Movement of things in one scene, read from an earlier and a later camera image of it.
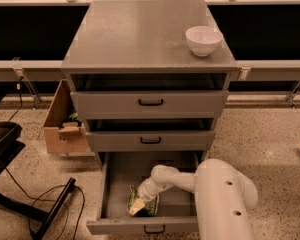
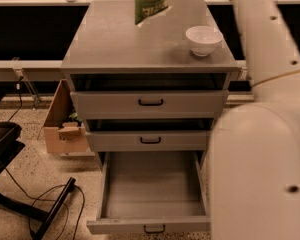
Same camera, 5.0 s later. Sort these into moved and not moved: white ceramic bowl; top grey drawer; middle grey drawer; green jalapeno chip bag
Moved: green jalapeno chip bag
Not moved: middle grey drawer; white ceramic bowl; top grey drawer
